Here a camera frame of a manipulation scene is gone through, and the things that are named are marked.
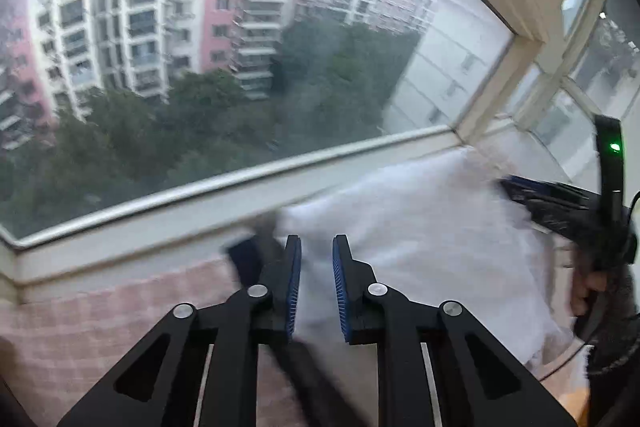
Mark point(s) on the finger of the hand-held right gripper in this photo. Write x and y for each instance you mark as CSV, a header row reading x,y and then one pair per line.
x,y
545,202

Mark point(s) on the person's right hand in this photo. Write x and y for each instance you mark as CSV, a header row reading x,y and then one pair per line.
x,y
582,292

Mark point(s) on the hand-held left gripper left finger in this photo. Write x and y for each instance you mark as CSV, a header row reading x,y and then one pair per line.
x,y
294,287

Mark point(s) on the apartment buildings outside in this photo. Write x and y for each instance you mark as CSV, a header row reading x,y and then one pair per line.
x,y
150,7

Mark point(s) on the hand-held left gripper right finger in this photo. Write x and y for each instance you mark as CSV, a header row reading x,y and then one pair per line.
x,y
340,292

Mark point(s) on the person's right forearm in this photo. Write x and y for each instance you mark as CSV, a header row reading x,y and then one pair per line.
x,y
620,322

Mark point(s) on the white shirt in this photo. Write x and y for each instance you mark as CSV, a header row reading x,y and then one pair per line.
x,y
425,232

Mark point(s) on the grey pants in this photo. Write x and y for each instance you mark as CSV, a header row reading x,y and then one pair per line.
x,y
270,237

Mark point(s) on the pink plaid cloth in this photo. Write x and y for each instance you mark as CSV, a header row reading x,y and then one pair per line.
x,y
100,307

